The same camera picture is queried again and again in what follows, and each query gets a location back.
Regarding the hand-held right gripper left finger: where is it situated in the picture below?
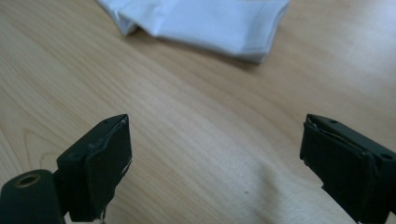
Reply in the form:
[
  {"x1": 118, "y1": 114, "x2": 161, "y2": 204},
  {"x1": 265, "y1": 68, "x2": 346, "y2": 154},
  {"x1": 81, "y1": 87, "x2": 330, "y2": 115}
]
[{"x1": 56, "y1": 113, "x2": 134, "y2": 223}]

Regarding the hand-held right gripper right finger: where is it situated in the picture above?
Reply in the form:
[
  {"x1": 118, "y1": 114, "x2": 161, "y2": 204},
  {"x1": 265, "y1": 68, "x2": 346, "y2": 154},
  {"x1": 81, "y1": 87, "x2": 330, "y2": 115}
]
[{"x1": 299, "y1": 113, "x2": 396, "y2": 224}]

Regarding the white cloth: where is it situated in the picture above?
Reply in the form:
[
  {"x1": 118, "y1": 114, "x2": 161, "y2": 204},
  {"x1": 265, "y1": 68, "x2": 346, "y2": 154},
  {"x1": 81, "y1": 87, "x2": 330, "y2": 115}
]
[{"x1": 95, "y1": 0, "x2": 291, "y2": 65}]

